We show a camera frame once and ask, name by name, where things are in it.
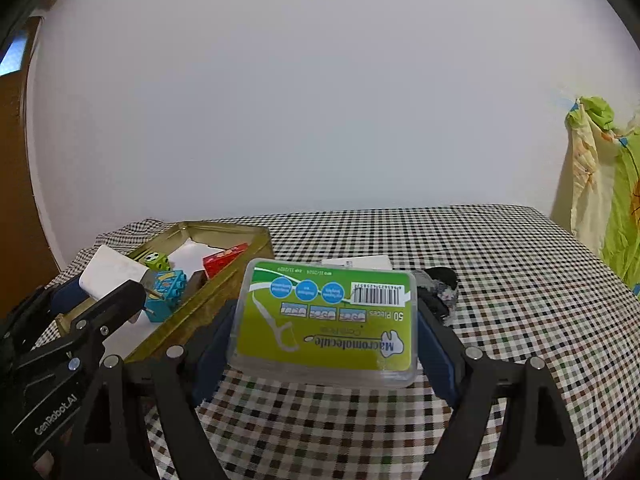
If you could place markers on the checkered tablecloth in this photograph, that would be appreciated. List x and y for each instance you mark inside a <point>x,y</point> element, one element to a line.
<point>525,310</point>

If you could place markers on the red toy block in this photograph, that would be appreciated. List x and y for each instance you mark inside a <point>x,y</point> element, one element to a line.
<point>225,259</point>

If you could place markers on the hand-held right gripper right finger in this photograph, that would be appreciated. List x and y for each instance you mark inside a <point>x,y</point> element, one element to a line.
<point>437,360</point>

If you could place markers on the green yellow printed cloth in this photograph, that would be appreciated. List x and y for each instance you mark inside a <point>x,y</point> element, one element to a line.
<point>600,185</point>

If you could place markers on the green toy block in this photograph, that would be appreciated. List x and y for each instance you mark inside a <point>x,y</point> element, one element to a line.
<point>156,261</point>

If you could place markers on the brown wooden door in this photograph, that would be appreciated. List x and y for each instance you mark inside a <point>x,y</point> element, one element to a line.
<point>25,185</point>

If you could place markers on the green label floss pick box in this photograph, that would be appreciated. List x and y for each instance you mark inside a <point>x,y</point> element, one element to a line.
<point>325,325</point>

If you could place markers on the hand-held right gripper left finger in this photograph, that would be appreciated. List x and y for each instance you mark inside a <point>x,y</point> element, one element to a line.
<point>212,355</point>

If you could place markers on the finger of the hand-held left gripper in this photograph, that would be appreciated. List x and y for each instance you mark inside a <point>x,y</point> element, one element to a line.
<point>110,310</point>
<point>65,294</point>

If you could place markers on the blue toy block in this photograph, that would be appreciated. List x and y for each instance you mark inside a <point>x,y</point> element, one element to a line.
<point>167,292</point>

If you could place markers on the gold metal tin box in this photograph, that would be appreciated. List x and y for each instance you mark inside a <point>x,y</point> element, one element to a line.
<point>220,292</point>

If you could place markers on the black fabric item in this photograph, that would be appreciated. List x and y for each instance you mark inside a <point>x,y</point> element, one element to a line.
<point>440,290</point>

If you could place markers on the white power adapter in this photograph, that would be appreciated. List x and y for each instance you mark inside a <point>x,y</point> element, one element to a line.
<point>112,272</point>

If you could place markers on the white box with red label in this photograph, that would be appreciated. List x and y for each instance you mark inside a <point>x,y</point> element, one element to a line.
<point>357,261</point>

